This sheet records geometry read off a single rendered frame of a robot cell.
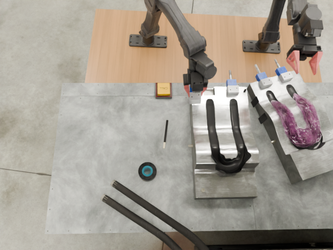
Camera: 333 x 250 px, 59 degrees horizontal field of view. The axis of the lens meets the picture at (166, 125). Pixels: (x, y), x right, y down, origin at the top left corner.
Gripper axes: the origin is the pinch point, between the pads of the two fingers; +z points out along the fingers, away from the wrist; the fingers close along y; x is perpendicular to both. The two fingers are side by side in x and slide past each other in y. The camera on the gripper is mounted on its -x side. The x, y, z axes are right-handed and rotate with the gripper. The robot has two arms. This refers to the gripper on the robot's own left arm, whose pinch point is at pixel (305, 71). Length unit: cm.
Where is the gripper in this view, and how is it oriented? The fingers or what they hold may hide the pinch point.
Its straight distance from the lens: 118.5
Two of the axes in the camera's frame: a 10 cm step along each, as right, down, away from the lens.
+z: -0.4, 9.5, -3.2
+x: -0.3, 3.2, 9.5
